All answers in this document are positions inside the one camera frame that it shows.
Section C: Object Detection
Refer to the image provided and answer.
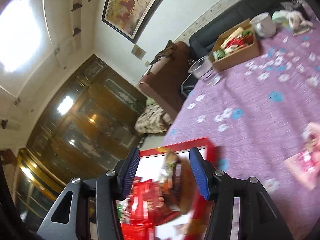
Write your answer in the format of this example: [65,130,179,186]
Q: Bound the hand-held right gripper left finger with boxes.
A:
[37,146,140,240]

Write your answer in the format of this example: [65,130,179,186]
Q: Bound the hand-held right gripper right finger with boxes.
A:
[189,147,294,240]

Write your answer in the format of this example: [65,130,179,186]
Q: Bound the brown snack packet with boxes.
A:
[157,149,197,214]

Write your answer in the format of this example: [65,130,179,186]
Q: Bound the red box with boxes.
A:
[120,137,222,240]

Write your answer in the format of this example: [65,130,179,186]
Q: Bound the large red snack packet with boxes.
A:
[122,179,175,240]

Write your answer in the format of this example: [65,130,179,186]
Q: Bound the green snack packet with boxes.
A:
[117,202,130,224]

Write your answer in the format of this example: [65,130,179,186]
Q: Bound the patterned cushion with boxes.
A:
[134,104,173,134]

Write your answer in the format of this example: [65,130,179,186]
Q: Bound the dark wooden glass cabinet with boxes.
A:
[26,54,148,180]

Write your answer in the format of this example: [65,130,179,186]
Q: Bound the purple floral tablecloth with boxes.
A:
[162,2,320,240]

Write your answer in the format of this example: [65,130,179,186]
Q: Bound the black chair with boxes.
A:
[180,76,198,98]

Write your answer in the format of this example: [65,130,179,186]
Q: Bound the brown armchair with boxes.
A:
[139,40,198,127]

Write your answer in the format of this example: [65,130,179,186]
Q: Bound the golden framed cabinet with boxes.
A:
[15,149,65,220]

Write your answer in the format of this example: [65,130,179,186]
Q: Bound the pink striped snack packet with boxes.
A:
[284,150,320,190]

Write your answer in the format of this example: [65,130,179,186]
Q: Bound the clear plastic container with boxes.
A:
[188,56,213,80]

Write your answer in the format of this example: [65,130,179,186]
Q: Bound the white pink snack packet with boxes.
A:
[301,121,320,155]

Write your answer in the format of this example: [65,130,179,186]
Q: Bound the cardboard box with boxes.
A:
[209,19,260,72]

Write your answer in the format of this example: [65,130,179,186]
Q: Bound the brown cloth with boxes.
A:
[150,40,178,65]

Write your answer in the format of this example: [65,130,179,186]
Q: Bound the pile of assorted snack packets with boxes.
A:
[212,26,255,60]

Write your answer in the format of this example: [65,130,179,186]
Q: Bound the dark sofa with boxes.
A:
[189,0,305,55]

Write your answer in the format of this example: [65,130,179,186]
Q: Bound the white pot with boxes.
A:
[249,12,277,38]

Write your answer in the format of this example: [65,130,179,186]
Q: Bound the framed painting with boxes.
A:
[101,0,180,44]

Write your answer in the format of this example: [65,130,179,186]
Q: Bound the crumpled plastic bags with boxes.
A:
[271,9,314,36]

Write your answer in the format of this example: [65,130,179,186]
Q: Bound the ceiling light panel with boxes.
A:
[0,0,43,72]

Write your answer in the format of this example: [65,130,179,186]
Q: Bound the clear plastic bag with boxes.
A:
[280,0,304,12]

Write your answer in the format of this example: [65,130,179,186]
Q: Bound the small wall plate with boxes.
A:
[131,44,146,60]

